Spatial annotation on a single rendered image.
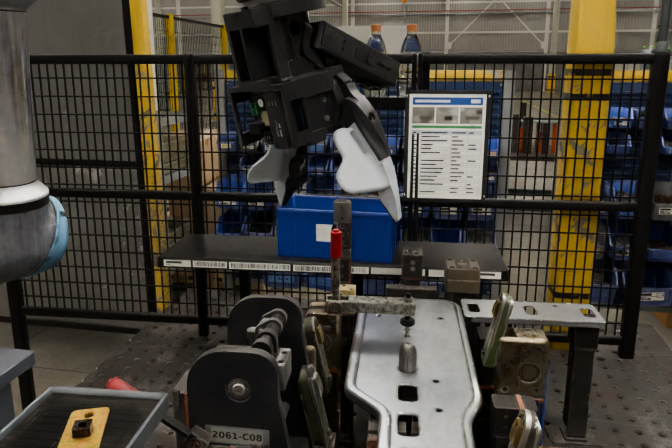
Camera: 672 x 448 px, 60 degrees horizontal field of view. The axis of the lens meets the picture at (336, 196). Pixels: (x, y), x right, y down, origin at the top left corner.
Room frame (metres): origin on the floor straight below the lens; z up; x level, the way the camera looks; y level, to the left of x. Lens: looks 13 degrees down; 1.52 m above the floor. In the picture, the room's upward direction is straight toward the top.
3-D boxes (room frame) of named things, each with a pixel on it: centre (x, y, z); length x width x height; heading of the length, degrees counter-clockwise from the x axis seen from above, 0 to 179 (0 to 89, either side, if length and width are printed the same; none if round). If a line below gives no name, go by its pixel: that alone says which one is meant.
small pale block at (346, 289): (1.15, -0.02, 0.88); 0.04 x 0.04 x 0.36; 84
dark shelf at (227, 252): (1.51, 0.01, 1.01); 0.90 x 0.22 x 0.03; 84
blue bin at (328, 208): (1.51, -0.01, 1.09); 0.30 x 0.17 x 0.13; 78
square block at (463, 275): (1.31, -0.30, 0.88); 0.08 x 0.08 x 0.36; 84
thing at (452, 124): (1.59, -0.30, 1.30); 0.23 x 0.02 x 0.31; 84
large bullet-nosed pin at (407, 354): (0.93, -0.13, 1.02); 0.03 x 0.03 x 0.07
